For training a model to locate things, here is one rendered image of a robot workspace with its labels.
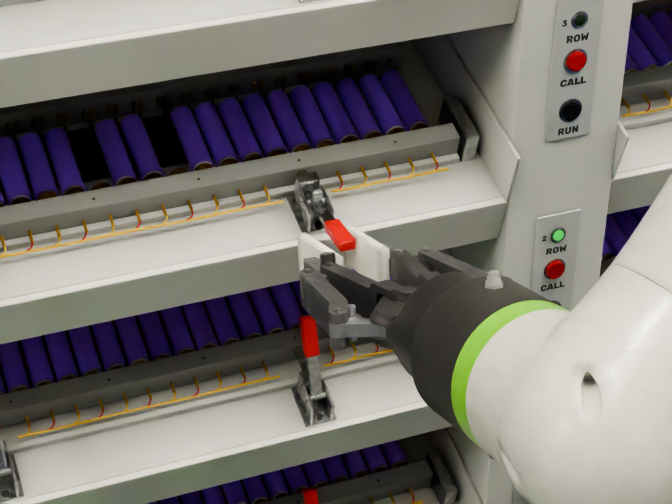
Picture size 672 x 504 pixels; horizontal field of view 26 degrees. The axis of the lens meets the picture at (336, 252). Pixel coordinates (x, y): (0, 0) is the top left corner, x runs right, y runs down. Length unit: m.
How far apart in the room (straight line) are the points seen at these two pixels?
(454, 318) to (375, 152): 0.35
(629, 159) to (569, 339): 0.52
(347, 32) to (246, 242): 0.18
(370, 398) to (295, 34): 0.37
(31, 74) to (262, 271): 0.25
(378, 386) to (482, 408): 0.50
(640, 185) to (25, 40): 0.53
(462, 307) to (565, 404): 0.13
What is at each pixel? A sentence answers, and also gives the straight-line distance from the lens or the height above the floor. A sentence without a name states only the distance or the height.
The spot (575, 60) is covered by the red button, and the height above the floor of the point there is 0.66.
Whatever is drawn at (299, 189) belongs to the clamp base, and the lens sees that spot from 1.13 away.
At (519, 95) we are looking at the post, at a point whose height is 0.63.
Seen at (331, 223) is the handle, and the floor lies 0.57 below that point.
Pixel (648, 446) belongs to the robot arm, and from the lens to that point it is 0.72.
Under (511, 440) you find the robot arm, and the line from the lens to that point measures 0.74.
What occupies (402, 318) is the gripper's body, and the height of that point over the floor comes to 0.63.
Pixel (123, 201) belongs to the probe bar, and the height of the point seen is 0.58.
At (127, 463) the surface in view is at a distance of 1.22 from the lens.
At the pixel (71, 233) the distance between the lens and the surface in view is 1.11.
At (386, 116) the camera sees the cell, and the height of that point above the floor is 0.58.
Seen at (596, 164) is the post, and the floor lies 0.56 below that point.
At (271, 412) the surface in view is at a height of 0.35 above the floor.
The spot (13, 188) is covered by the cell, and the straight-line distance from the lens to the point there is 1.13.
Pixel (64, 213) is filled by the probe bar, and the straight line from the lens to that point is 1.10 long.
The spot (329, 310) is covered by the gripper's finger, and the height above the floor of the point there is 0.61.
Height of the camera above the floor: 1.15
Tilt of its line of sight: 34 degrees down
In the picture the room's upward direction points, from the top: straight up
